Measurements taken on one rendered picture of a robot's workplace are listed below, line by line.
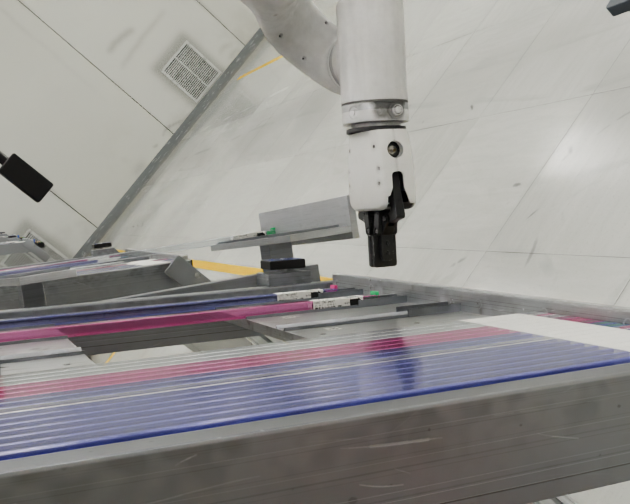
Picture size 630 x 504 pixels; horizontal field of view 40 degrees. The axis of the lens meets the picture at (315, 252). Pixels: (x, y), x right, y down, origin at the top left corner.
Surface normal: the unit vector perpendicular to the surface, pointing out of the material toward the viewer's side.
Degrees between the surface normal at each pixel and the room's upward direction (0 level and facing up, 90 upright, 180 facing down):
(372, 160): 43
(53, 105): 90
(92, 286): 90
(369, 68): 66
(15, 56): 90
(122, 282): 90
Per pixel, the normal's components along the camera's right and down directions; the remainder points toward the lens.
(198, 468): 0.39, 0.03
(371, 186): -0.89, 0.14
